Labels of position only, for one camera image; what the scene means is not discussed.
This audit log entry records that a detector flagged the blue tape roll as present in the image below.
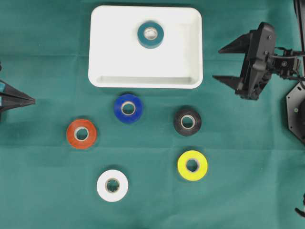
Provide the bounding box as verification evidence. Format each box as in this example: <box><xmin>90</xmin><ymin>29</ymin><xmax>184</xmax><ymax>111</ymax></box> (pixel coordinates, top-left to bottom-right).
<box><xmin>114</xmin><ymin>94</ymin><xmax>143</xmax><ymax>124</ymax></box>

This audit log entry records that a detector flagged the black tape roll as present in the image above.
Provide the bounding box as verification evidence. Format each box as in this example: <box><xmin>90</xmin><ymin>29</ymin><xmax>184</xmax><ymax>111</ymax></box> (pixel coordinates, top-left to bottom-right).
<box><xmin>173</xmin><ymin>106</ymin><xmax>202</xmax><ymax>136</ymax></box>

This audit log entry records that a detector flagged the white plastic tray case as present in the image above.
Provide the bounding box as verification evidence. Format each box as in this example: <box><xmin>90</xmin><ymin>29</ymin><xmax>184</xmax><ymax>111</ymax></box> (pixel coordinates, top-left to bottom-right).
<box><xmin>88</xmin><ymin>5</ymin><xmax>203</xmax><ymax>89</ymax></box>

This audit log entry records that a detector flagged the green table cloth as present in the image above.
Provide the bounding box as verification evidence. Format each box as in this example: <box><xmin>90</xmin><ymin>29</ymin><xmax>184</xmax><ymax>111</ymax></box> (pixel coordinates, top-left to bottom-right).
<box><xmin>0</xmin><ymin>0</ymin><xmax>305</xmax><ymax>229</ymax></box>

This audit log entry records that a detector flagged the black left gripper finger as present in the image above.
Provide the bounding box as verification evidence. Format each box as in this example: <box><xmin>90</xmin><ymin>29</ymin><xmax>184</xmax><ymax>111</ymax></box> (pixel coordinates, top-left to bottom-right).
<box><xmin>0</xmin><ymin>80</ymin><xmax>35</xmax><ymax>102</ymax></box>
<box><xmin>0</xmin><ymin>96</ymin><xmax>35</xmax><ymax>112</ymax></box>

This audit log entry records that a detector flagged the white tape roll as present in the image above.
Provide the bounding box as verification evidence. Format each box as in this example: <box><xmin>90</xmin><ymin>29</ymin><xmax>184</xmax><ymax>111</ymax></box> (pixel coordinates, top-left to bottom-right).
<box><xmin>96</xmin><ymin>169</ymin><xmax>129</xmax><ymax>202</ymax></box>

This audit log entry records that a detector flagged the red tape roll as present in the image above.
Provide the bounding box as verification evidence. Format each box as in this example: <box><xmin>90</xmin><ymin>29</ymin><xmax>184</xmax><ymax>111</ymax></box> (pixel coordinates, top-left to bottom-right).
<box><xmin>66</xmin><ymin>119</ymin><xmax>98</xmax><ymax>149</ymax></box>

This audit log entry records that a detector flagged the teal green tape roll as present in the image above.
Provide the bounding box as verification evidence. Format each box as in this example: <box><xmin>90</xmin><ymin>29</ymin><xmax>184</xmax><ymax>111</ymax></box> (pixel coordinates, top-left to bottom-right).
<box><xmin>137</xmin><ymin>21</ymin><xmax>164</xmax><ymax>49</ymax></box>

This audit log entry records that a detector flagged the black clip at edge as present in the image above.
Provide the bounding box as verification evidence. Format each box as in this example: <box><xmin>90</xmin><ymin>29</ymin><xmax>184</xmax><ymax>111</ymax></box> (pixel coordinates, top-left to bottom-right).
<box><xmin>295</xmin><ymin>194</ymin><xmax>305</xmax><ymax>218</ymax></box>

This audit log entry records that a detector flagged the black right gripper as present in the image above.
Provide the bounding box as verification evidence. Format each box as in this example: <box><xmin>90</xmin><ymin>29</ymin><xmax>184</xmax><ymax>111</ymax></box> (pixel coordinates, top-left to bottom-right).
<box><xmin>213</xmin><ymin>22</ymin><xmax>276</xmax><ymax>100</ymax></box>

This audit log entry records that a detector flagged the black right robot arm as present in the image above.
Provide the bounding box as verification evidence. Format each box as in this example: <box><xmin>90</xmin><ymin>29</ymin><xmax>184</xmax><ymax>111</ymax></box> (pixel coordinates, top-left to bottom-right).
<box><xmin>213</xmin><ymin>22</ymin><xmax>305</xmax><ymax>100</ymax></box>

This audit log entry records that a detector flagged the yellow tape roll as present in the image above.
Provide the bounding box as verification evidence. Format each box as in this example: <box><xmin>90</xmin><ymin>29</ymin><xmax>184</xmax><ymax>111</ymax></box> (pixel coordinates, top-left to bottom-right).
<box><xmin>177</xmin><ymin>150</ymin><xmax>208</xmax><ymax>181</ymax></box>

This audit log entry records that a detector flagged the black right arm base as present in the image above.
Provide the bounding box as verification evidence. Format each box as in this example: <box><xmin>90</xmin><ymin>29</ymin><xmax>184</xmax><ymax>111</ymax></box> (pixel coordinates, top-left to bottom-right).
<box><xmin>286</xmin><ymin>83</ymin><xmax>305</xmax><ymax>144</ymax></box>

